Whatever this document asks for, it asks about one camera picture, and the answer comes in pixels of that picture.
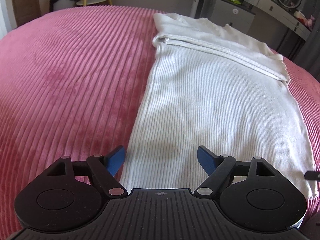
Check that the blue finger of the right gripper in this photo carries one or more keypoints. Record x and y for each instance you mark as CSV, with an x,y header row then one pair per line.
x,y
312,175

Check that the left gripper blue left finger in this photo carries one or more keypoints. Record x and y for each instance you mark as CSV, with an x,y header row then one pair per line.
x,y
103,168

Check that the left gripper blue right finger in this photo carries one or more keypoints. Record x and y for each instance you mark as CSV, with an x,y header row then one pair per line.
x,y
219,170

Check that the white ribbed knit sweater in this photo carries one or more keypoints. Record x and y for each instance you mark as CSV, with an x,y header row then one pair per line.
x,y
217,87

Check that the grey curtain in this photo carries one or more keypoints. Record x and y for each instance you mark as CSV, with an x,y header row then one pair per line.
x,y
308,56

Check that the grey curved vanity desk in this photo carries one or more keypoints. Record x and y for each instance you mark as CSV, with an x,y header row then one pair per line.
x,y
275,26

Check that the pink plush toy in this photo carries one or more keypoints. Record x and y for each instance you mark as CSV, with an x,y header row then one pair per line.
x,y
309,23

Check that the grey bedside drawer cabinet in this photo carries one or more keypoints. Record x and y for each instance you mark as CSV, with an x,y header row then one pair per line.
x,y
222,13

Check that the white round pouf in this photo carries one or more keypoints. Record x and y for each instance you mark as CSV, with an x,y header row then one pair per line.
x,y
63,4

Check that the brown wooden door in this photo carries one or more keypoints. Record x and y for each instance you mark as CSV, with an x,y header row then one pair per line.
x,y
26,11

